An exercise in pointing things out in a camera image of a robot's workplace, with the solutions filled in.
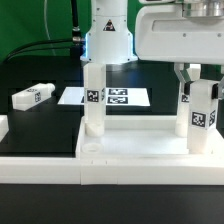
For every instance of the white desk top tray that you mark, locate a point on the white desk top tray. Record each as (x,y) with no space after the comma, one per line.
(135,137)

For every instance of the fiducial marker sheet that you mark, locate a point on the fiducial marker sheet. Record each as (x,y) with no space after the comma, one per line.
(114,96)

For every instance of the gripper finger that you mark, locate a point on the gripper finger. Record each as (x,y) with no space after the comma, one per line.
(218,88)

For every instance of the white left fence block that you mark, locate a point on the white left fence block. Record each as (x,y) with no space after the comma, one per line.
(4,128)

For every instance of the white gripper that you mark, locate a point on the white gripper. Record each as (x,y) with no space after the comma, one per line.
(162,33)

